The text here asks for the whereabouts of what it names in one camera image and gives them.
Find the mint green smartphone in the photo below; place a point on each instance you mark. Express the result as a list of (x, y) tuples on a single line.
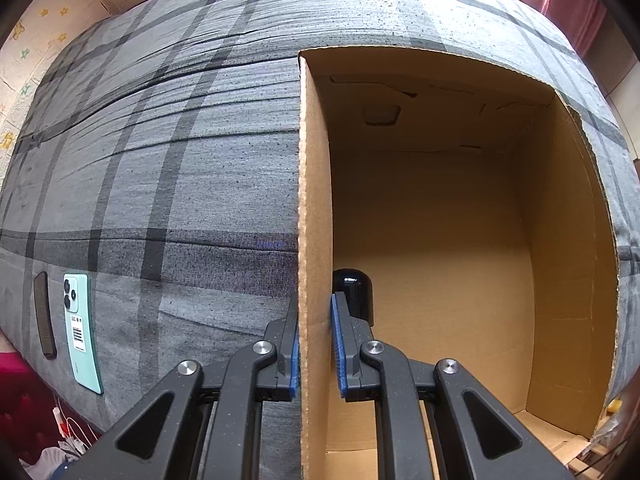
[(80, 335)]

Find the grey plaid blanket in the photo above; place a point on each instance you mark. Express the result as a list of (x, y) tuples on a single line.
[(175, 160)]

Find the wooden rack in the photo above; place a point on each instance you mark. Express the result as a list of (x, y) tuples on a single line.
[(585, 452)]

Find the red curtain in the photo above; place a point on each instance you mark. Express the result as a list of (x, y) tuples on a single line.
[(575, 5)]

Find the black glossy cylinder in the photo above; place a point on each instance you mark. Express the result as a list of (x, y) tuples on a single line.
[(352, 285)]

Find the beige cabinet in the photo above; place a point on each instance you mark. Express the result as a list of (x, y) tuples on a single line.
[(622, 55)]

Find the white cloth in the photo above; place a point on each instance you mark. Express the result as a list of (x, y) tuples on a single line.
[(47, 460)]

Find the brown cardboard box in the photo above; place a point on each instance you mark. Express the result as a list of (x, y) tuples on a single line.
[(425, 235)]

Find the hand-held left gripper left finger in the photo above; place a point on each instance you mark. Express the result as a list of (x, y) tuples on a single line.
[(295, 362)]

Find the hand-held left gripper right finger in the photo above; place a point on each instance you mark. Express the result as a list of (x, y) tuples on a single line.
[(340, 355)]

